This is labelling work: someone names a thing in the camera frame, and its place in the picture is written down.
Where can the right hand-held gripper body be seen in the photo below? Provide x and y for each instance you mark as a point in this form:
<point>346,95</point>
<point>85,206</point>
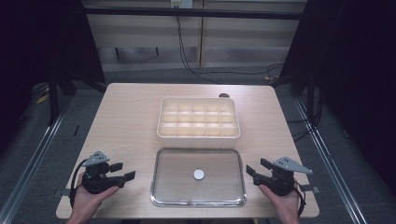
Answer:
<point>281,183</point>

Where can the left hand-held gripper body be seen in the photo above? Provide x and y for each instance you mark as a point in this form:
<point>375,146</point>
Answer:
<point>96,182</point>

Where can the clear rectangular tray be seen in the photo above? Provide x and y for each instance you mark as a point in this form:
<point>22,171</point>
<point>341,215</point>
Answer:
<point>177,186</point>

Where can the small white round disc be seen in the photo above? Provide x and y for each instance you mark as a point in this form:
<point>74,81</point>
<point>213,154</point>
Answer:
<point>199,174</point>

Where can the white divided storage box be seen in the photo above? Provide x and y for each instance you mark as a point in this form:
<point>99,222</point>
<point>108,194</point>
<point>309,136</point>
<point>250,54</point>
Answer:
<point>199,141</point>

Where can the person's right hand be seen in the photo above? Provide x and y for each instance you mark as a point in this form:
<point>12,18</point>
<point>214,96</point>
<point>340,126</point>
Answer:
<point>286,205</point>

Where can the person's left hand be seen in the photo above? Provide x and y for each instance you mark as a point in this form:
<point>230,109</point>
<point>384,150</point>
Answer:
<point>85,202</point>

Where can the dark round table grommet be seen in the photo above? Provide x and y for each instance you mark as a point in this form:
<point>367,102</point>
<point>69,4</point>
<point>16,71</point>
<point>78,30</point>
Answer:
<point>223,95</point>

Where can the black stand leg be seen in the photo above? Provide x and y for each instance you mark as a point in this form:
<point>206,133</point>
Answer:
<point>53,99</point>

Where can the yellow floor marker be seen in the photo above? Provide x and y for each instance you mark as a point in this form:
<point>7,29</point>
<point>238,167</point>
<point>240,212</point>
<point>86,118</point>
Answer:
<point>42,99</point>

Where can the black curtain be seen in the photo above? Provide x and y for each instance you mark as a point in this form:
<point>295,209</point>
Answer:
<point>37,40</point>
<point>358,62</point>

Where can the grey table bracket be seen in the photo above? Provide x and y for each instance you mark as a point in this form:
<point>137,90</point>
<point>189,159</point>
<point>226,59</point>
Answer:
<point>65,192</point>
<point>311,188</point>

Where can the metal floor rail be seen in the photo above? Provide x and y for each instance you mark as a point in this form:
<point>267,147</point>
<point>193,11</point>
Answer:
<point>34,161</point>
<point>330,161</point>

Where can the black horizontal frame bar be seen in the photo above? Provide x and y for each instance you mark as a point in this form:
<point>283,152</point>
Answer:
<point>140,11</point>

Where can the white wall socket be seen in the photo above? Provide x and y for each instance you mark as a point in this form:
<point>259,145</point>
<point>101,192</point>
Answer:
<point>181,3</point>

